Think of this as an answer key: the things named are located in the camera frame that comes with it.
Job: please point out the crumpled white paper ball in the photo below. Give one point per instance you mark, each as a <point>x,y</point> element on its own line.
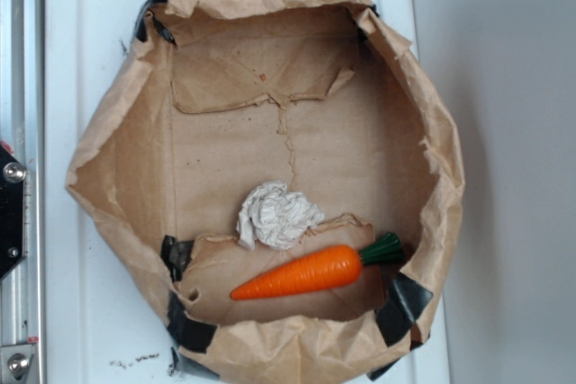
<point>276,217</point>

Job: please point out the brown paper bag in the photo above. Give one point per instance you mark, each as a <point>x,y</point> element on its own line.
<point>219,96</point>

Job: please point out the aluminium frame rail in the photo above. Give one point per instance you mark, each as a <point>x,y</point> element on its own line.
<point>22,303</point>

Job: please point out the orange plastic carrot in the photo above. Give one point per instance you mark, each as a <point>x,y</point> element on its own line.
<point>329,268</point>

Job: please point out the black mounting bracket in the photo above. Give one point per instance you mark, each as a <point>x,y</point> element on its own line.
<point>13,175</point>

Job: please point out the white plastic tray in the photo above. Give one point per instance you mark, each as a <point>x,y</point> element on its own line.
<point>99,327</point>

